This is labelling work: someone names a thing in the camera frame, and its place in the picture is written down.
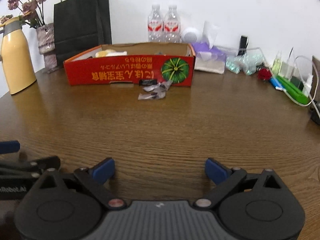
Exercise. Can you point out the yellow thermos jug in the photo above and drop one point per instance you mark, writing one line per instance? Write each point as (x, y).
(15, 57)

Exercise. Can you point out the black snack bar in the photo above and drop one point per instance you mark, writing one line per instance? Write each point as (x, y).
(148, 82)

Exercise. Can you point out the yellow plush hamster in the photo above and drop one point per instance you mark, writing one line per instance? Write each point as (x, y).
(104, 53)

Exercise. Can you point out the iridescent plastic wrap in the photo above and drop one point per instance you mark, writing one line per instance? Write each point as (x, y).
(247, 63)

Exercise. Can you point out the black paper bag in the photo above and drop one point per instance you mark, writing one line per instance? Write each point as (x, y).
(80, 25)

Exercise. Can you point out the red cardboard box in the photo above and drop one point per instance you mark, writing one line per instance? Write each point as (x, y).
(149, 60)

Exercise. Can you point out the right water bottle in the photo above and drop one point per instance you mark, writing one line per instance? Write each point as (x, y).
(172, 25)

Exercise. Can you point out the red rose ornament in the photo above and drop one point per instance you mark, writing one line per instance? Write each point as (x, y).
(264, 74)

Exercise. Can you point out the left water bottle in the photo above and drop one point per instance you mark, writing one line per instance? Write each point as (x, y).
(155, 24)

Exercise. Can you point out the white plush hamster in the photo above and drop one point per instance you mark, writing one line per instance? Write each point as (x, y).
(117, 53)

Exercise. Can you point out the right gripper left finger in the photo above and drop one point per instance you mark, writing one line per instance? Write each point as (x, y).
(93, 180)

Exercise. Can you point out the blue white tube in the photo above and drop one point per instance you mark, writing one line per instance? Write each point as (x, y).
(276, 84)

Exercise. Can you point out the clear plastic wrapper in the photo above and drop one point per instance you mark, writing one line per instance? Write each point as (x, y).
(155, 92)

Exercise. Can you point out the pink flower bouquet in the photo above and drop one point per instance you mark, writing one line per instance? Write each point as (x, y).
(31, 12)

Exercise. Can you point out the purple tissue pack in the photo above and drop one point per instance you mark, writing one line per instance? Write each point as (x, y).
(209, 58)

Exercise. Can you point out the green box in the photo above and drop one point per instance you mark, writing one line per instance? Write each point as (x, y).
(296, 94)

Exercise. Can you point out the black cylinder object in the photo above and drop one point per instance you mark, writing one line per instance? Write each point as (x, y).
(243, 45)

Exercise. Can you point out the white charger adapter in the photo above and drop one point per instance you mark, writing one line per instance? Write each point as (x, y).
(286, 69)

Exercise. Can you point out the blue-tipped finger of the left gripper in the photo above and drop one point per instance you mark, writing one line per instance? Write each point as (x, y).
(7, 147)

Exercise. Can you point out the patterned flower vase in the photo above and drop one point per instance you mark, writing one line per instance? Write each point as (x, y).
(46, 45)

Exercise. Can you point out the small green bottle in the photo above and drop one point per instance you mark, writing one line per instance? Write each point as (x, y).
(277, 64)

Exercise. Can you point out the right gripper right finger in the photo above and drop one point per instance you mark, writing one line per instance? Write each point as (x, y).
(226, 181)

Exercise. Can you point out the water bottle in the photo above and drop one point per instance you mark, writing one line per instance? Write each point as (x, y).
(155, 24)
(172, 25)

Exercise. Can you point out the white round speaker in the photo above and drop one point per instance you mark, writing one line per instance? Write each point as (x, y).
(191, 35)

